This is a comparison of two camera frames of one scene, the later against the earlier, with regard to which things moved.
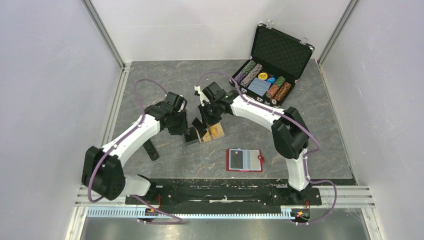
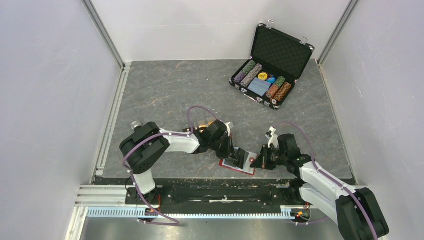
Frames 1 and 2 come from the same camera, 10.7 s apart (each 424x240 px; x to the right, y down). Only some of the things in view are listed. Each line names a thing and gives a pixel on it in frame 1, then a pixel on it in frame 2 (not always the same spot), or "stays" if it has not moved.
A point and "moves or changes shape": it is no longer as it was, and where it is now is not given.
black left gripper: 183,128 → 229,152
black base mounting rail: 166,193 stays
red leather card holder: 239,160 moves or changes shape
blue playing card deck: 259,86 stays
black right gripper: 209,120 → 265,163
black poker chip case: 277,60 stays
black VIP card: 199,127 → 241,158
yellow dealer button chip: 262,76 stays
